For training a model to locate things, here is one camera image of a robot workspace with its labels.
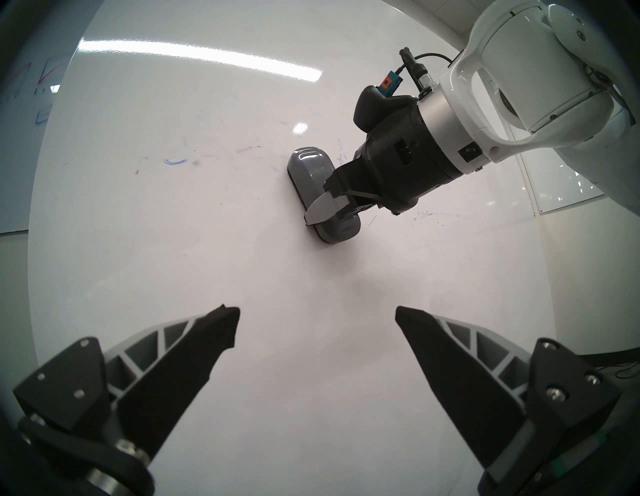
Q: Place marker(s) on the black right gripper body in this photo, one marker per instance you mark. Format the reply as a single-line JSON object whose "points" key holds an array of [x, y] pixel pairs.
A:
{"points": [[395, 160]]}

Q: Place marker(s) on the large white freestanding whiteboard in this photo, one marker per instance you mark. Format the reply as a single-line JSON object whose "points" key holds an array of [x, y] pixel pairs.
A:
{"points": [[250, 260]]}

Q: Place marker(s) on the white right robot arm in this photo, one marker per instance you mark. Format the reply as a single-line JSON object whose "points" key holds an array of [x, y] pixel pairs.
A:
{"points": [[550, 85]]}

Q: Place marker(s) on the black wall baseboard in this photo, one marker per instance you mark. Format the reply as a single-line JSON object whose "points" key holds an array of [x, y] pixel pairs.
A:
{"points": [[615, 356]]}

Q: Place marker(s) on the blank wall glass board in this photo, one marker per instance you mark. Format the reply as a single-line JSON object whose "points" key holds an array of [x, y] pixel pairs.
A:
{"points": [[560, 185]]}

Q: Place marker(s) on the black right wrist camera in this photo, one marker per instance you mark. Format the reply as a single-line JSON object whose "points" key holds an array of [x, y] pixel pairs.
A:
{"points": [[380, 105]]}

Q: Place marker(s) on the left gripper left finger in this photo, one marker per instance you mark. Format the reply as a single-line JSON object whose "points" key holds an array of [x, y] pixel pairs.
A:
{"points": [[165, 380]]}

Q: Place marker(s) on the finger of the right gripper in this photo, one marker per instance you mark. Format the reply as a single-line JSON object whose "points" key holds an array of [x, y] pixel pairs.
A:
{"points": [[325, 205], [360, 207]]}

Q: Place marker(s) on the grey whiteboard eraser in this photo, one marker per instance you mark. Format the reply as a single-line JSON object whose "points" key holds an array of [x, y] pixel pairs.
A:
{"points": [[312, 175]]}

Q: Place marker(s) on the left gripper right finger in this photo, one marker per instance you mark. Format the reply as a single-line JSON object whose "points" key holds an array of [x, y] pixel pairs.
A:
{"points": [[465, 385]]}

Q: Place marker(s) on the wall glass board with graphs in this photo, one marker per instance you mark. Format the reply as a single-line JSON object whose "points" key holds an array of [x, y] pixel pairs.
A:
{"points": [[20, 150]]}

